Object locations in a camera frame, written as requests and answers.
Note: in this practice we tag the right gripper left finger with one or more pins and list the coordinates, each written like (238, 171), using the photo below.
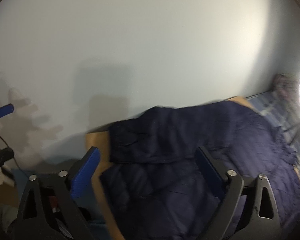
(47, 208)

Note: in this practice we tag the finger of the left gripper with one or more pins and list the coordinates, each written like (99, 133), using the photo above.
(6, 110)

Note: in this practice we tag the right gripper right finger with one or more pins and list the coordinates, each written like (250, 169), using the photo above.
(259, 218)

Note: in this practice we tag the navy blue puffer jacket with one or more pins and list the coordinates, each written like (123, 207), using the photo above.
(258, 147)

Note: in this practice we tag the beige fleece blanket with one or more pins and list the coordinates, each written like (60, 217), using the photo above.
(102, 159)

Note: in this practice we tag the blue patterned bed sheet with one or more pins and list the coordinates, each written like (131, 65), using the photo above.
(280, 114)

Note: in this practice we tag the floral folded quilt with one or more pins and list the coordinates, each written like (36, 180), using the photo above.
(286, 86)

